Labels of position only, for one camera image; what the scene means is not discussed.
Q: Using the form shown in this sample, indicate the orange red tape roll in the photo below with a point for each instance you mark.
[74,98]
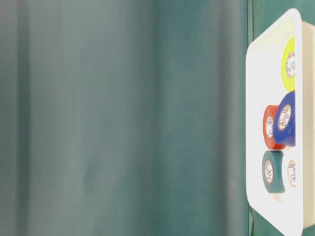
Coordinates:
[267,127]

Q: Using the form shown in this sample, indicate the white tape roll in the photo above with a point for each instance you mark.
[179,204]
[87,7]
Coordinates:
[289,173]

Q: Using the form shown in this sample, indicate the white plastic tray case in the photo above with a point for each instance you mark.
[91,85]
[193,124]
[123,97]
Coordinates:
[288,212]

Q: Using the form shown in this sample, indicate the green table cloth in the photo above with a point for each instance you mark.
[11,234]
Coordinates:
[127,117]

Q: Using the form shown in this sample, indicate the yellow tape roll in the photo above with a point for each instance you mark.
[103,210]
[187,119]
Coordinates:
[288,66]

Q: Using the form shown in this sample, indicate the teal green tape roll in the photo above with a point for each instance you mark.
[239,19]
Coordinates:
[272,171]

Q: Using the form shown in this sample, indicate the blue tape roll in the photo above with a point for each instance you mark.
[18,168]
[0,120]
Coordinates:
[284,123]

